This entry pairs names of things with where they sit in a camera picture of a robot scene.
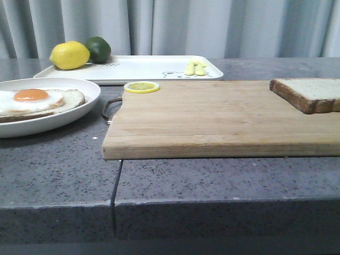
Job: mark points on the white round plate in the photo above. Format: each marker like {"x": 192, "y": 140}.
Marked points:
{"x": 90, "y": 90}

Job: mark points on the white bread slice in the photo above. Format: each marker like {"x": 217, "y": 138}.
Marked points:
{"x": 308, "y": 95}

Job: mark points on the fried egg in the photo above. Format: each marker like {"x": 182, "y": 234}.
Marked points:
{"x": 29, "y": 101}

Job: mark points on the white rectangular tray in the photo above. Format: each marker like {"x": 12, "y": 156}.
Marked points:
{"x": 124, "y": 69}

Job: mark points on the wooden cutting board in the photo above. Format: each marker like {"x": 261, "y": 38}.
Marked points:
{"x": 205, "y": 119}

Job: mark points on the yellow lemon slice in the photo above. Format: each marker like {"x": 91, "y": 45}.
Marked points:
{"x": 141, "y": 87}

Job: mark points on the green lime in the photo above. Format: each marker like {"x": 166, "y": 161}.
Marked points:
{"x": 99, "y": 48}

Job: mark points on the yellow whole lemon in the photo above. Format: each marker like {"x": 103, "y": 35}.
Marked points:
{"x": 69, "y": 55}

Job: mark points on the grey curtain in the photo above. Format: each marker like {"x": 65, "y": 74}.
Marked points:
{"x": 214, "y": 29}

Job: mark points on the left yellow utensil handle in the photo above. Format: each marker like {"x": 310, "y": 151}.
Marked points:
{"x": 190, "y": 68}

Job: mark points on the metal cutting board handle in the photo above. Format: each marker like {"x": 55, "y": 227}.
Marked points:
{"x": 110, "y": 109}

